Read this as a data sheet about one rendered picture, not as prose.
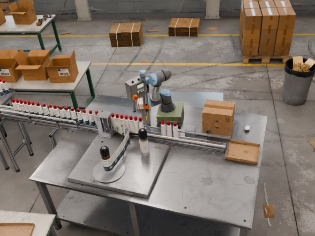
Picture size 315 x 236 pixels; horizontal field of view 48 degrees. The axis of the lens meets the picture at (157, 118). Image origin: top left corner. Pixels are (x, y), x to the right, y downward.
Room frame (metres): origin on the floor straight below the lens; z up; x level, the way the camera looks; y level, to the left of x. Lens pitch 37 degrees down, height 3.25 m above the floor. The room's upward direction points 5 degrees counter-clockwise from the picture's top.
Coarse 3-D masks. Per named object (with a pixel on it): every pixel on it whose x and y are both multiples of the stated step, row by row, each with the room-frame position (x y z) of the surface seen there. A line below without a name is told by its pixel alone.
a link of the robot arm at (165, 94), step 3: (162, 90) 3.27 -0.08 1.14; (165, 90) 3.27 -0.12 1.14; (168, 90) 3.27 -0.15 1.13; (159, 93) 3.24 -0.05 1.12; (162, 93) 3.22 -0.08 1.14; (165, 93) 3.21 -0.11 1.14; (168, 93) 3.22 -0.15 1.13; (162, 96) 3.20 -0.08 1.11; (165, 96) 3.20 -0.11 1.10; (168, 96) 3.21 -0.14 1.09; (162, 99) 3.18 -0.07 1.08; (165, 99) 3.19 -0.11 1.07; (168, 99) 3.21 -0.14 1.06; (171, 99) 3.24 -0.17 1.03; (162, 102) 3.18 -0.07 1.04; (165, 102) 3.20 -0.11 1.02; (168, 102) 3.20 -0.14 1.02
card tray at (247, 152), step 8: (232, 144) 2.62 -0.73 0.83; (240, 144) 2.61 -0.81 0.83; (248, 144) 2.59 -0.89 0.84; (256, 144) 2.56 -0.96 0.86; (232, 152) 2.51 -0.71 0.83; (240, 152) 2.50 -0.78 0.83; (248, 152) 2.49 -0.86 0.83; (256, 152) 2.47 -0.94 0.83; (232, 160) 2.40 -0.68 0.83; (240, 160) 2.37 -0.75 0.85; (248, 160) 2.34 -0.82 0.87; (256, 160) 2.37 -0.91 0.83
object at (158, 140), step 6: (78, 126) 3.10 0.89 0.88; (96, 132) 3.02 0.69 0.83; (156, 132) 2.87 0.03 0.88; (132, 138) 2.86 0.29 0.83; (138, 138) 2.84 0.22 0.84; (150, 138) 2.79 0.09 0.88; (192, 138) 2.72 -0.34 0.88; (168, 144) 2.72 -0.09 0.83; (174, 144) 2.70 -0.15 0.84; (180, 144) 2.67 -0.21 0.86; (186, 144) 2.64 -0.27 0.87; (192, 144) 2.63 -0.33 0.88; (210, 150) 2.55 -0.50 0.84; (216, 150) 2.53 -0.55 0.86; (222, 150) 2.51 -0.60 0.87
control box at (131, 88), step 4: (132, 80) 2.99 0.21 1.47; (136, 80) 2.98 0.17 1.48; (140, 80) 2.97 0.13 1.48; (128, 84) 2.92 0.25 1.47; (132, 84) 2.91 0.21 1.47; (136, 84) 2.93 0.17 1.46; (128, 88) 2.92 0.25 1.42; (132, 88) 2.90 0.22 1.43; (136, 88) 2.93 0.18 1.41; (140, 88) 2.95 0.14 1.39; (144, 88) 2.98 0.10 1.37; (128, 92) 2.93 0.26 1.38; (132, 92) 2.90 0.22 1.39; (136, 92) 2.92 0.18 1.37; (144, 92) 2.97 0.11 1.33; (128, 96) 2.94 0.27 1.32; (132, 96) 2.89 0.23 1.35; (140, 96) 2.94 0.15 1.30; (132, 100) 2.90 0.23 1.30
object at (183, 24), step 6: (174, 18) 7.65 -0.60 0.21; (180, 18) 7.62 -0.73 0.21; (186, 18) 7.58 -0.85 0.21; (192, 18) 7.57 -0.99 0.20; (198, 18) 7.51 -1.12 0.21; (174, 24) 7.32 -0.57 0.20; (180, 24) 7.29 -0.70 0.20; (186, 24) 7.26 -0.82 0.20; (192, 24) 7.23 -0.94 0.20; (198, 24) 7.25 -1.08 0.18; (168, 30) 7.19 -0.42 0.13; (174, 30) 7.16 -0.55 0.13; (180, 30) 7.13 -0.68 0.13; (186, 30) 7.10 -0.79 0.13; (192, 30) 7.07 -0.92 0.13; (198, 30) 7.31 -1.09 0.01; (192, 36) 7.07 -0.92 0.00
